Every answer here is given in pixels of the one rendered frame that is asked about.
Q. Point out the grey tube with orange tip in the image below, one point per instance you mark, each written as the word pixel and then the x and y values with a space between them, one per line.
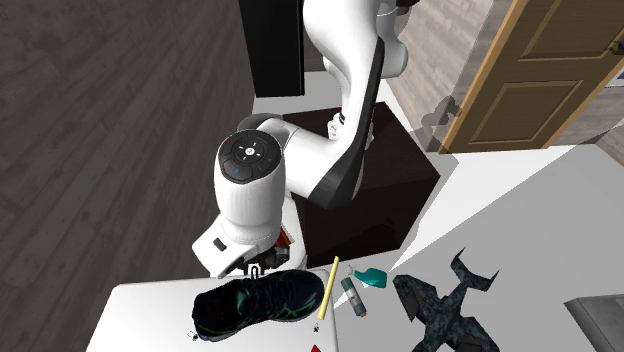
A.
pixel 352 295

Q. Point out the dark camouflage toy aeroplane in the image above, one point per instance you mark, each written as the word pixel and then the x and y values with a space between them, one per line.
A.
pixel 446 317

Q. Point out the teal curved object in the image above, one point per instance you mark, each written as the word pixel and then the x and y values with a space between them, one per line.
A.
pixel 374 278

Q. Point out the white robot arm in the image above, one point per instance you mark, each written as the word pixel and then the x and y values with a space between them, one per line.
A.
pixel 253 204

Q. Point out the black shoe with green lines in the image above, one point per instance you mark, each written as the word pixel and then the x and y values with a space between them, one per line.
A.
pixel 263 302

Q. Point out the yellow stick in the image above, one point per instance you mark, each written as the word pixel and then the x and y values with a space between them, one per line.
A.
pixel 329 287

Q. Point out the grey box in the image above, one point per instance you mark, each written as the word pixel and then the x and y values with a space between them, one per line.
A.
pixel 602 322

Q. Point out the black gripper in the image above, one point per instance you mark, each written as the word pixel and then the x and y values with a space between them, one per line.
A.
pixel 269 257

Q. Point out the brown wooden door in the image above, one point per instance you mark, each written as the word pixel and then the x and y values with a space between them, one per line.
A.
pixel 536 78

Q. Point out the black upright panel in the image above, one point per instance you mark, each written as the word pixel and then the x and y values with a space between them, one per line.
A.
pixel 273 46

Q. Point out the dark maroon robot stand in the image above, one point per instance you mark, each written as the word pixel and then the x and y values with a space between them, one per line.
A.
pixel 390 190

